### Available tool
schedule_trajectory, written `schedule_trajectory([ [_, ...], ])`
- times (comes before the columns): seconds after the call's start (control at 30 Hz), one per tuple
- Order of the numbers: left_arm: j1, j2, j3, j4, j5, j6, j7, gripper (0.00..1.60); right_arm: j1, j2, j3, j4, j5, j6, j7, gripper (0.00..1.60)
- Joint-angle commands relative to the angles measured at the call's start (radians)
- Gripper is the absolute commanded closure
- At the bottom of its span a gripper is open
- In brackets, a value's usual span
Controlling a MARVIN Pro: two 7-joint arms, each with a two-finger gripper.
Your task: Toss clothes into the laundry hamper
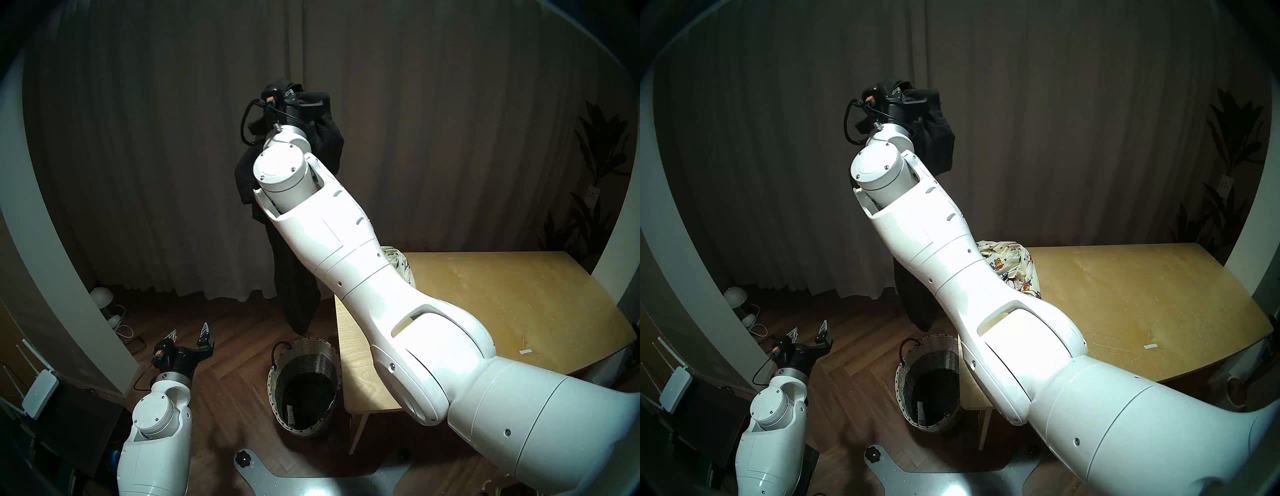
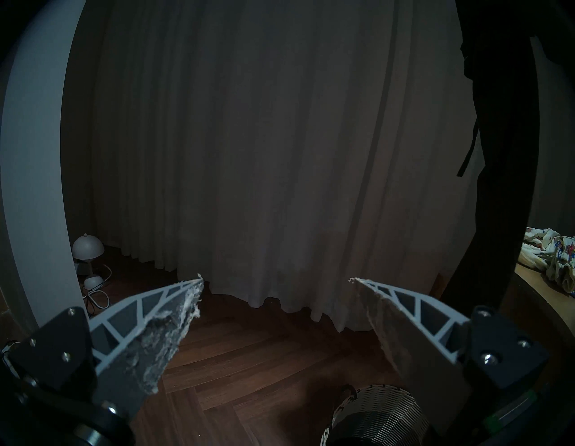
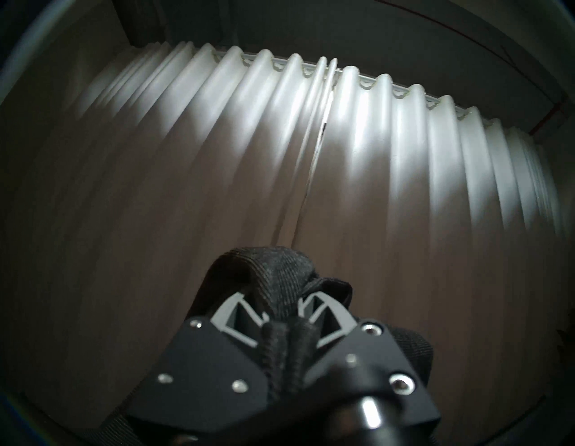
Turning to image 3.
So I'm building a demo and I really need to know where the long pleated curtain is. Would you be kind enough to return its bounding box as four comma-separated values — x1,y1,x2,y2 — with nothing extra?
0,40,572,446

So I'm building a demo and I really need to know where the black garment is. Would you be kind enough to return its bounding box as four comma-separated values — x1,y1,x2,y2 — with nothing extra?
81,246,435,446

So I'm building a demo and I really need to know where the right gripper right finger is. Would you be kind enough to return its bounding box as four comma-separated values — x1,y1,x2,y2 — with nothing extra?
298,290,442,428

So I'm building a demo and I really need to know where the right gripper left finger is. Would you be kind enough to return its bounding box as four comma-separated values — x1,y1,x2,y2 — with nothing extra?
127,291,271,423

